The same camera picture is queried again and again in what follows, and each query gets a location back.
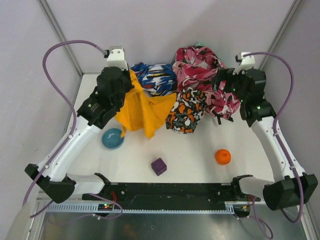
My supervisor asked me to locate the pink camouflage cloth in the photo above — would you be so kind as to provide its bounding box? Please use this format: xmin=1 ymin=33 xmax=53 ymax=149
xmin=172 ymin=45 xmax=240 ymax=122

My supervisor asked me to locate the purple cube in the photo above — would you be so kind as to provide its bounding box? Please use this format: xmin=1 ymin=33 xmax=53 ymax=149
xmin=151 ymin=157 xmax=168 ymax=176

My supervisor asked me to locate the grey slotted cable duct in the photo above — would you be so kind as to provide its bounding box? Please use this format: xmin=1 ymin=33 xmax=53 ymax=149
xmin=46 ymin=202 xmax=235 ymax=215

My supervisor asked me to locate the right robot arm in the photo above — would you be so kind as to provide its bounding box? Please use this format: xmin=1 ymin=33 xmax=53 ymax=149
xmin=212 ymin=68 xmax=318 ymax=211

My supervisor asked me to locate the blue bowl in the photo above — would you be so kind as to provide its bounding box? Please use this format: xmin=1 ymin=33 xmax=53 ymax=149
xmin=101 ymin=128 xmax=125 ymax=150

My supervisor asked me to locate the blue white patterned cloth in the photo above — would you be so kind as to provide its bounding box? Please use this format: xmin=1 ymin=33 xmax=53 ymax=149
xmin=131 ymin=62 xmax=178 ymax=97

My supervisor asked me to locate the orange black camouflage cloth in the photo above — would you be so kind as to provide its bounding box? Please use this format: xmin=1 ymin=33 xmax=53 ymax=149
xmin=165 ymin=87 xmax=206 ymax=134

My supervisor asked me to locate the green white cloth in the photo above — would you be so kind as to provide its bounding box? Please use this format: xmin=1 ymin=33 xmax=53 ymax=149
xmin=195 ymin=42 xmax=204 ymax=47

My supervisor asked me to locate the aluminium front rail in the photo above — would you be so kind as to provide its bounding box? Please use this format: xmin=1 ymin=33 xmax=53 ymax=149
xmin=36 ymin=182 xmax=310 ymax=205

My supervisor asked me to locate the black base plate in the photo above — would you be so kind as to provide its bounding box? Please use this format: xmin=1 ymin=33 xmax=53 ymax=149
xmin=97 ymin=183 xmax=249 ymax=210

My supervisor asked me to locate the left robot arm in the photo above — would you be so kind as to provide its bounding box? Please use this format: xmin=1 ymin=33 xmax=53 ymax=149
xmin=24 ymin=66 xmax=134 ymax=204

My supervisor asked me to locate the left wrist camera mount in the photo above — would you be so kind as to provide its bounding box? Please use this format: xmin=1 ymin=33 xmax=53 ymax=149
xmin=104 ymin=46 xmax=129 ymax=71

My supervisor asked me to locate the orange fruit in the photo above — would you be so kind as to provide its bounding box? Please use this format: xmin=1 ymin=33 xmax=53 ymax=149
xmin=215 ymin=149 xmax=232 ymax=165

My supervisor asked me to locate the left aluminium frame post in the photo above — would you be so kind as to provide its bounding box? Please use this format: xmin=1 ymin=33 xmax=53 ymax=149
xmin=36 ymin=0 xmax=83 ymax=77

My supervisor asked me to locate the aluminium frame post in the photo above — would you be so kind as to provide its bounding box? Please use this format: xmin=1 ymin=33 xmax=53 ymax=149
xmin=256 ymin=0 xmax=305 ymax=76
xmin=36 ymin=0 xmax=83 ymax=77

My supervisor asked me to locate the yellow cloth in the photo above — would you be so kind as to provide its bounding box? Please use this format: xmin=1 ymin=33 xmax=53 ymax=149
xmin=115 ymin=70 xmax=177 ymax=139

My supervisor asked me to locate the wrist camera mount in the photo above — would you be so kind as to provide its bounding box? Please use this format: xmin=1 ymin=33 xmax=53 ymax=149
xmin=104 ymin=46 xmax=129 ymax=71
xmin=232 ymin=52 xmax=255 ymax=75

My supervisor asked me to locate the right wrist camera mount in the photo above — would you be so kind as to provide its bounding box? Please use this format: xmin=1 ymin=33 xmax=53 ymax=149
xmin=232 ymin=52 xmax=255 ymax=75

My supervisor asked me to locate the right aluminium frame post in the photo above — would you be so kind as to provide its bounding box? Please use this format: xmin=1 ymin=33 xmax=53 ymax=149
xmin=256 ymin=0 xmax=305 ymax=76

